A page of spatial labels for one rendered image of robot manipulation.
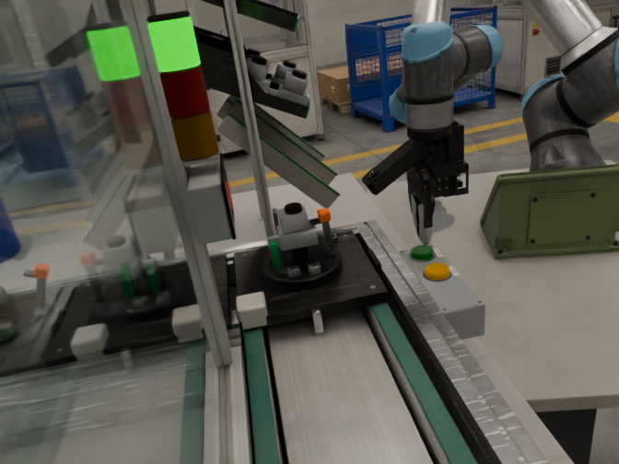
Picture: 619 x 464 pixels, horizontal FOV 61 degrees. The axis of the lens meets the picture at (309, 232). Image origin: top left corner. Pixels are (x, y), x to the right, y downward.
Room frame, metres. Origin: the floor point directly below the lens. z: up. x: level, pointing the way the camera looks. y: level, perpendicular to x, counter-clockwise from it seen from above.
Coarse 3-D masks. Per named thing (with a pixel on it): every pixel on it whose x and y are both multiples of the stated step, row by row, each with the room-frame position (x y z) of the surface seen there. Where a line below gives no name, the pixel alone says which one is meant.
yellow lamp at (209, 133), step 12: (180, 120) 0.58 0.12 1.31; (192, 120) 0.58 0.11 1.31; (204, 120) 0.59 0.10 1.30; (180, 132) 0.58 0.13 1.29; (192, 132) 0.58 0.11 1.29; (204, 132) 0.59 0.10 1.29; (180, 144) 0.59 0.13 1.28; (192, 144) 0.58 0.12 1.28; (204, 144) 0.59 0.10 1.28; (216, 144) 0.60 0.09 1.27; (180, 156) 0.59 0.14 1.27; (192, 156) 0.58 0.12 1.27; (204, 156) 0.58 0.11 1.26
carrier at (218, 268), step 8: (216, 256) 0.91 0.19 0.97; (224, 256) 0.90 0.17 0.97; (216, 264) 0.87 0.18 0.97; (224, 264) 0.87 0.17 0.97; (216, 272) 0.85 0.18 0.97; (224, 272) 0.84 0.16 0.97; (216, 280) 0.81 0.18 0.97; (224, 280) 0.81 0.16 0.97; (216, 288) 0.79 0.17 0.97; (224, 288) 0.78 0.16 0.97; (224, 296) 0.75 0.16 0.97; (224, 304) 0.73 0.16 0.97; (224, 312) 0.71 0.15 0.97
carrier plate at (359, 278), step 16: (320, 240) 0.91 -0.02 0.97; (352, 240) 0.89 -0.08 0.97; (240, 256) 0.89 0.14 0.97; (256, 256) 0.88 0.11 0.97; (352, 256) 0.83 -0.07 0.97; (240, 272) 0.83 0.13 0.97; (256, 272) 0.82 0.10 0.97; (352, 272) 0.78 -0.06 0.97; (368, 272) 0.77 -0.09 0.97; (240, 288) 0.77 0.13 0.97; (256, 288) 0.77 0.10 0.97; (272, 288) 0.76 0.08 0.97; (320, 288) 0.74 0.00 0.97; (336, 288) 0.73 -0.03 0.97; (352, 288) 0.72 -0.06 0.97; (368, 288) 0.72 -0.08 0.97; (384, 288) 0.71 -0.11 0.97; (272, 304) 0.71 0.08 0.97; (288, 304) 0.70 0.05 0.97; (304, 304) 0.70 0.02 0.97; (320, 304) 0.69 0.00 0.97; (336, 304) 0.69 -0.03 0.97; (352, 304) 0.69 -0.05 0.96; (368, 304) 0.70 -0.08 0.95; (272, 320) 0.68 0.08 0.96; (288, 320) 0.68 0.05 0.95
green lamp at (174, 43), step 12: (156, 24) 0.58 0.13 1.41; (168, 24) 0.58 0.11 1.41; (180, 24) 0.59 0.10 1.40; (192, 24) 0.60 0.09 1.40; (156, 36) 0.58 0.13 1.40; (168, 36) 0.58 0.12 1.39; (180, 36) 0.59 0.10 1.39; (192, 36) 0.60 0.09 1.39; (156, 48) 0.59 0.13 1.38; (168, 48) 0.58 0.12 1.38; (180, 48) 0.58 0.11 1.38; (192, 48) 0.59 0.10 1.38; (168, 60) 0.58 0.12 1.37; (180, 60) 0.58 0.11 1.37; (192, 60) 0.59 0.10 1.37
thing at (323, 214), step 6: (318, 210) 0.82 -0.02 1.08; (324, 210) 0.81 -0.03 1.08; (318, 216) 0.81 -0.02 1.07; (324, 216) 0.80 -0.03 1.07; (330, 216) 0.80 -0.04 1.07; (312, 222) 0.80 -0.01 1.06; (318, 222) 0.80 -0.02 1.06; (324, 222) 0.81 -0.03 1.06; (324, 228) 0.81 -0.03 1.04; (330, 228) 0.81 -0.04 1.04; (324, 234) 0.81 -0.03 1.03; (330, 234) 0.81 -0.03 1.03; (324, 240) 0.82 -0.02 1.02; (330, 240) 0.81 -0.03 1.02; (330, 246) 0.81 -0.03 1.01
